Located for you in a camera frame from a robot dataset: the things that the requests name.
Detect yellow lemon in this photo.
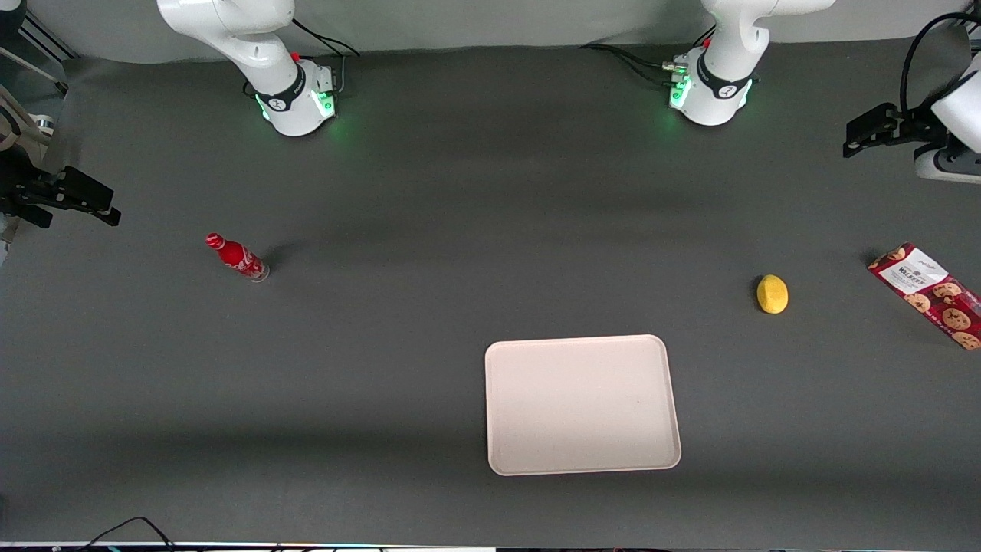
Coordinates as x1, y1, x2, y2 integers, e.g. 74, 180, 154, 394
756, 274, 789, 315

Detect black left arm base cables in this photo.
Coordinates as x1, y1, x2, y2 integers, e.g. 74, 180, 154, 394
579, 27, 717, 89

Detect cream plastic tray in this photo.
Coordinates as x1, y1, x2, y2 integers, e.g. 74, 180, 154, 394
484, 334, 682, 477

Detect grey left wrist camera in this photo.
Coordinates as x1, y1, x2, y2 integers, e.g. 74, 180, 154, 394
914, 144, 981, 186

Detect black aluminium frame rail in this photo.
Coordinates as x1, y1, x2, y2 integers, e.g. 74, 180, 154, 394
17, 14, 79, 94

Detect red cola bottle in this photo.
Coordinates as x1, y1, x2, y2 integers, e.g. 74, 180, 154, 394
205, 232, 271, 283

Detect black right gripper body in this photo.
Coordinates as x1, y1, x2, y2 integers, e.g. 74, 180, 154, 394
0, 149, 64, 229

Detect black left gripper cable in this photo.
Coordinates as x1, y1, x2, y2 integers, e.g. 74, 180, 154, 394
899, 11, 981, 117

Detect beige strap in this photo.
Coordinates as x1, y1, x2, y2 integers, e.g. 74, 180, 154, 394
0, 83, 48, 153

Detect black cable at table edge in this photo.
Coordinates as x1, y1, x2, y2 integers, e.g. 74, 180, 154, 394
75, 516, 179, 552

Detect red cookie box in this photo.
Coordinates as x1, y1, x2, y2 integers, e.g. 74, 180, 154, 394
867, 242, 981, 351

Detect black right arm base cable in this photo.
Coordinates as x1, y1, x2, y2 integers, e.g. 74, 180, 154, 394
290, 18, 362, 93

